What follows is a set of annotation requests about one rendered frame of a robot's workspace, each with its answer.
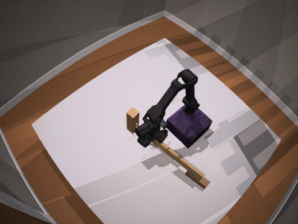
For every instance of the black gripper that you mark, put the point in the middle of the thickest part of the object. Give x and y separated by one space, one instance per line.
148 138

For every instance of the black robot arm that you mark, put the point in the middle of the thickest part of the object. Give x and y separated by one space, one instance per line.
157 112

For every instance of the brown wooden rail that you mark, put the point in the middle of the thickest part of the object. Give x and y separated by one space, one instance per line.
178 159

